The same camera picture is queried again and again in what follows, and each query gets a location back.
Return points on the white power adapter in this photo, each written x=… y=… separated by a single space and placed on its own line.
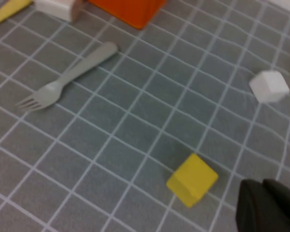
x=55 y=8

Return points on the white cube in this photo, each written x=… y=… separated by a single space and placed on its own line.
x=269 y=87

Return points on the grey checked tablecloth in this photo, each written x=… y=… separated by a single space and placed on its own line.
x=135 y=120

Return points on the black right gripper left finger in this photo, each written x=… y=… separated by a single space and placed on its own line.
x=253 y=210

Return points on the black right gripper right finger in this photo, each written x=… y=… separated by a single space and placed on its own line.
x=284 y=207

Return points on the yellow plastic knife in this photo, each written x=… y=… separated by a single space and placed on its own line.
x=4 y=13

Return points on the grey plastic fork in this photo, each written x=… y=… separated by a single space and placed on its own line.
x=86 y=65

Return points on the orange plastic cutlery holder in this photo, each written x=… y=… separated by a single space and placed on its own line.
x=135 y=12

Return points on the yellow cube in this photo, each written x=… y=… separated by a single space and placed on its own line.
x=193 y=178

